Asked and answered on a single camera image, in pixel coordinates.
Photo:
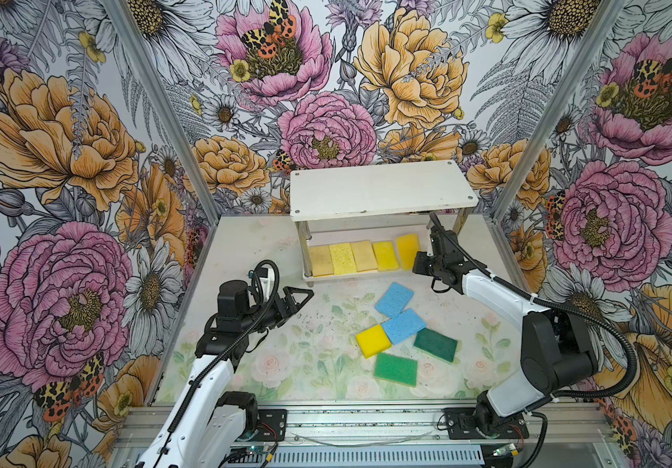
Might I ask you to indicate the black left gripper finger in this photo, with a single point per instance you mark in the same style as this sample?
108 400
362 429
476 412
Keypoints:
297 296
287 310

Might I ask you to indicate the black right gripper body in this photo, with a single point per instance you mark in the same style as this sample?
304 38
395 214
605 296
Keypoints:
435 261

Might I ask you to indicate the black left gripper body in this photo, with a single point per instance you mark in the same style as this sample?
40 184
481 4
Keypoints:
280 304

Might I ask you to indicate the tan beige sponge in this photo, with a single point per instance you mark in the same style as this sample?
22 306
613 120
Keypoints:
321 261

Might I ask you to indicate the pale yellow porous sponge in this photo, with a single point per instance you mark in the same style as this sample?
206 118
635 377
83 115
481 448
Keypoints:
343 259

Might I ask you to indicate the yellow sponge green underside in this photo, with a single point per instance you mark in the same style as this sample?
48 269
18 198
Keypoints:
385 256

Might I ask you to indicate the small blue sponge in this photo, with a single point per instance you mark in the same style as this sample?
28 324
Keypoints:
394 301

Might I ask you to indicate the white two-tier shelf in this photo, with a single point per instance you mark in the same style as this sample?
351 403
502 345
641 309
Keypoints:
378 203

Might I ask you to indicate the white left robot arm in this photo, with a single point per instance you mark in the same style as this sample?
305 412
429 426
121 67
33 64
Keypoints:
208 418

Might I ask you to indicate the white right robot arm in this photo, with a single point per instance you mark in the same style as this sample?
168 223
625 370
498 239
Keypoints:
555 348

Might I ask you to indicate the light blue sponge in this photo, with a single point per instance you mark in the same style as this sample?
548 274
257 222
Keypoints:
403 326

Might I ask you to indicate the dark green sponge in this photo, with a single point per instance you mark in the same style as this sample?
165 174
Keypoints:
437 345

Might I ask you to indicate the bright yellow sponge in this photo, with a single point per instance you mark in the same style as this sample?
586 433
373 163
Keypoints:
373 341

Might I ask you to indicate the green circuit board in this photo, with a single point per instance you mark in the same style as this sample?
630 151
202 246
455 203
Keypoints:
251 451

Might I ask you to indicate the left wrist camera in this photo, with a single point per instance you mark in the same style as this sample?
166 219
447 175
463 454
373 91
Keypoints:
262 282

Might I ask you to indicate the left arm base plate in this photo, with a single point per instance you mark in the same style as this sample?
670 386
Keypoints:
270 426

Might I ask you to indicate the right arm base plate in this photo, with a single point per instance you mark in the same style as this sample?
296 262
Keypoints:
471 424

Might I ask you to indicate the white vented cable duct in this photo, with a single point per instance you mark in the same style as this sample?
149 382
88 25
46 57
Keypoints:
398 456

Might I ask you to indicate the aluminium front rail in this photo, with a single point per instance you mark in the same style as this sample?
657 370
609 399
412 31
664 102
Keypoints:
403 422

